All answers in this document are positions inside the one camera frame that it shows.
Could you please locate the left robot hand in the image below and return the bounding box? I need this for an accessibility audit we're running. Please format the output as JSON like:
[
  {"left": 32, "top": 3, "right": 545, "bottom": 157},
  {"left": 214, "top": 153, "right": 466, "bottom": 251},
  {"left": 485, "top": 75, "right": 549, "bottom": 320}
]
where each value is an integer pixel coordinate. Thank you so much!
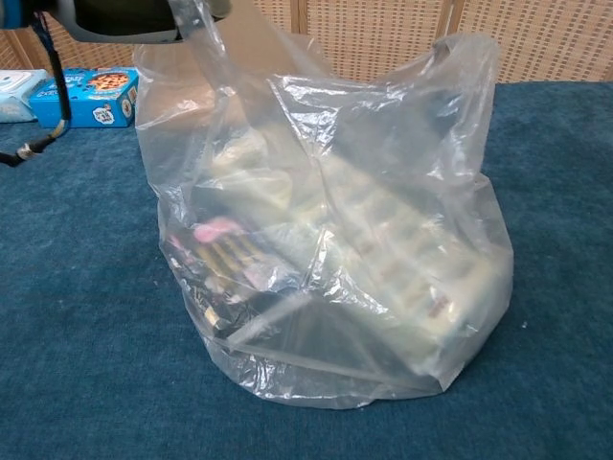
[{"left": 57, "top": 0, "right": 231, "bottom": 45}]

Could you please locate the clear plastic bag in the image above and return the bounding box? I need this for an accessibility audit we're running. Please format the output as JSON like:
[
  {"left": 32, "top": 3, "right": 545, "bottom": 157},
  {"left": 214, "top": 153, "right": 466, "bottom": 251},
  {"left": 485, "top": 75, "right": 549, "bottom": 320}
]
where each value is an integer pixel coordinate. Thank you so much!
[{"left": 132, "top": 0, "right": 516, "bottom": 411}]

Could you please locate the blue cookie box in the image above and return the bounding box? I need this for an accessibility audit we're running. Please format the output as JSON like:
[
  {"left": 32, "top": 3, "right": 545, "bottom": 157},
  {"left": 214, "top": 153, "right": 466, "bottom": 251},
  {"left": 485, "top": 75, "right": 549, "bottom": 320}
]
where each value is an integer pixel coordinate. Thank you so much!
[{"left": 28, "top": 66, "right": 140, "bottom": 129}]

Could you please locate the light blue wet wipes pack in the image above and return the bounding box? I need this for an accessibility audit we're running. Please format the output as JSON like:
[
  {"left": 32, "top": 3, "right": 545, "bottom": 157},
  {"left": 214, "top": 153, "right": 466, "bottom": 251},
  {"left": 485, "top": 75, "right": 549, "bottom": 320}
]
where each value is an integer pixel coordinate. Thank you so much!
[{"left": 0, "top": 69, "right": 52, "bottom": 124}]

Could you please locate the wicker folding screen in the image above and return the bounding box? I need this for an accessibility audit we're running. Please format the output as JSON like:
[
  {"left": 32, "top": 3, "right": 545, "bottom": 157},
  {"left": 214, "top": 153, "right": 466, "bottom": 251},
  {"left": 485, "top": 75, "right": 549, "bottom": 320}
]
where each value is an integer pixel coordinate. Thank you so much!
[{"left": 0, "top": 0, "right": 613, "bottom": 85}]

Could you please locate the black snack box with pink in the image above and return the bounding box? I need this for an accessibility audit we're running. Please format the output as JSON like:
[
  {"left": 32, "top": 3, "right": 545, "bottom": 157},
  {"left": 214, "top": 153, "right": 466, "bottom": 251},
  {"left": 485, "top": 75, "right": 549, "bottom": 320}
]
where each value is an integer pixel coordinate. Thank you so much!
[{"left": 165, "top": 218, "right": 312, "bottom": 341}]

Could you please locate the dark blue table mat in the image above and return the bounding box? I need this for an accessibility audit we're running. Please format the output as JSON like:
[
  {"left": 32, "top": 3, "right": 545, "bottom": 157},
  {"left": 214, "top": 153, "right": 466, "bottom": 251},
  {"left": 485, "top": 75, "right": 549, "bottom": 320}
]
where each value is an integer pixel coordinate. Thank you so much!
[{"left": 0, "top": 80, "right": 613, "bottom": 460}]

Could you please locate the white multipack of cartons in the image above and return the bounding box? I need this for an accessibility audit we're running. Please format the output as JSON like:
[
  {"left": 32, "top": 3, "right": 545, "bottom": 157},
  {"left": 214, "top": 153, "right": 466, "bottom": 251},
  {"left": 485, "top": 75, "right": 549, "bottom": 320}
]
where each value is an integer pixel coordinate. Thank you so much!
[{"left": 267, "top": 152, "right": 485, "bottom": 380}]

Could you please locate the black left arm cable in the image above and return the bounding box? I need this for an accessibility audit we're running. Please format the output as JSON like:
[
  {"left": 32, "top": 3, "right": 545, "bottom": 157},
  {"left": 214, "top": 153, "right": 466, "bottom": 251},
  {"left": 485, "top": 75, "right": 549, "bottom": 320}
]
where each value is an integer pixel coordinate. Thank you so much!
[{"left": 0, "top": 11, "right": 73, "bottom": 168}]

